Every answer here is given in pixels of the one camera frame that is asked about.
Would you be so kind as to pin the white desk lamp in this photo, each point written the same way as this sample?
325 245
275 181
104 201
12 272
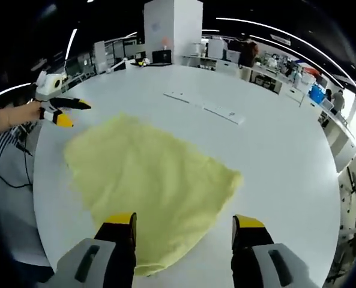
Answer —
119 63

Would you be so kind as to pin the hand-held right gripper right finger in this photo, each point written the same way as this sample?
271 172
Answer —
285 267

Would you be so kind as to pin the black monitor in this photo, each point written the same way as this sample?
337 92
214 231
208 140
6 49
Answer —
161 57

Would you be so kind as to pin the yellow blue grey garment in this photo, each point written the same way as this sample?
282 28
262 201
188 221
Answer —
141 180

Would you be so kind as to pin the white template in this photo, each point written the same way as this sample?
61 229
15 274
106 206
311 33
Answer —
222 112

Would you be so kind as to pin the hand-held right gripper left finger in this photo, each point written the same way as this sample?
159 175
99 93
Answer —
84 264

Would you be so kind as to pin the row of white cabinets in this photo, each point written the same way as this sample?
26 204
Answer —
225 64

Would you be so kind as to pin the person's left hand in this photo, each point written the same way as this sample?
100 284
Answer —
35 111

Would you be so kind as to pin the blue container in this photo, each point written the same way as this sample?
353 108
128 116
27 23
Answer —
315 93

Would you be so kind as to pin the white tall cabinet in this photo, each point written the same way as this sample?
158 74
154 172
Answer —
99 57

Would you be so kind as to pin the white appliance box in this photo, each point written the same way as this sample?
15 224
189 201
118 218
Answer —
215 48

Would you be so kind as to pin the small orange object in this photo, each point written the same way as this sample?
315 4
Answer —
165 40

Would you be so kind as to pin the person's striped clothing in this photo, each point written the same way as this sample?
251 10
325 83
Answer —
2 147

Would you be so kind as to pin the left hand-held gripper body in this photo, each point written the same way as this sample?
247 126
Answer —
48 85

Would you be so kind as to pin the yellow white toy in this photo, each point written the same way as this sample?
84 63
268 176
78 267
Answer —
142 62

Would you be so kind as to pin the ceiling air vent unit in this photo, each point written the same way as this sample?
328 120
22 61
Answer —
281 39

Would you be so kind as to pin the white square pillar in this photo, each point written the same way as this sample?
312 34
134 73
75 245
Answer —
171 30

